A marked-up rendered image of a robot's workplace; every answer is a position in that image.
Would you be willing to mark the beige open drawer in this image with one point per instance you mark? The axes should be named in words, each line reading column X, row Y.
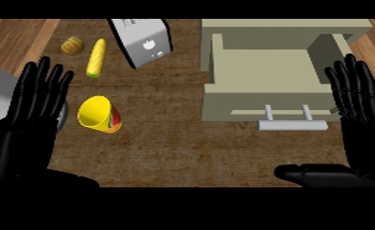
column 266, row 65

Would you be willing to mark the yellow cup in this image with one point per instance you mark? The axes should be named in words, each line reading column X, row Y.
column 100, row 114

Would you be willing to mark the yellow corn cob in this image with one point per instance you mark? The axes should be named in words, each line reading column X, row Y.
column 97, row 58

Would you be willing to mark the yellow-brown round vegetable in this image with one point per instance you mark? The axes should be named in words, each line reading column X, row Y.
column 73, row 46

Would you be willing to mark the grey box appliance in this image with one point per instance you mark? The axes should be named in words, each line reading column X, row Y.
column 142, row 41

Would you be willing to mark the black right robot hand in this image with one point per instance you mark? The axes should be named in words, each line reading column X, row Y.
column 355, row 115

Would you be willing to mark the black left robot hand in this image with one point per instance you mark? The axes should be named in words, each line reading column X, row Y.
column 30, row 115

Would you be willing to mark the beige cabinet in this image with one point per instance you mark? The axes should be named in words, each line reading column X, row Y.
column 289, row 29

